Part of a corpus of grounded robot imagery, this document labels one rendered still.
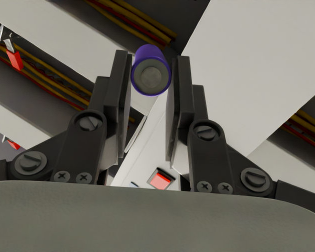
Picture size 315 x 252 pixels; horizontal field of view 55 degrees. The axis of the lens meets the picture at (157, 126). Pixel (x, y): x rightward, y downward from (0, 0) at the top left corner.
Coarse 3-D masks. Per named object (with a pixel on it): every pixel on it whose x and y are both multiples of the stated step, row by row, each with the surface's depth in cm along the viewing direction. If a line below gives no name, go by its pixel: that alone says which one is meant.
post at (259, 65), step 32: (224, 0) 19; (256, 0) 19; (288, 0) 18; (224, 32) 21; (256, 32) 20; (288, 32) 19; (192, 64) 23; (224, 64) 22; (256, 64) 21; (288, 64) 20; (160, 96) 26; (224, 96) 24; (256, 96) 23; (288, 96) 22; (224, 128) 26; (256, 128) 24; (128, 160) 34
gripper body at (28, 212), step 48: (0, 192) 7; (48, 192) 7; (96, 192) 7; (144, 192) 7; (192, 192) 8; (0, 240) 6; (48, 240) 6; (96, 240) 6; (144, 240) 6; (192, 240) 6; (240, 240) 7; (288, 240) 7
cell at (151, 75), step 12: (144, 48) 16; (156, 48) 17; (144, 60) 13; (156, 60) 13; (132, 72) 13; (144, 72) 13; (156, 72) 13; (168, 72) 13; (132, 84) 13; (144, 84) 13; (156, 84) 13; (168, 84) 13
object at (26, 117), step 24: (0, 48) 52; (0, 72) 51; (24, 72) 51; (48, 72) 58; (0, 96) 47; (24, 96) 50; (48, 96) 52; (72, 96) 52; (0, 120) 42; (24, 120) 41; (48, 120) 48; (24, 144) 42
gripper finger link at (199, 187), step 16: (192, 128) 10; (208, 128) 10; (192, 144) 10; (208, 144) 10; (224, 144) 10; (192, 160) 9; (208, 160) 9; (224, 160) 9; (192, 176) 9; (208, 176) 9; (224, 176) 9; (208, 192) 8; (224, 192) 8
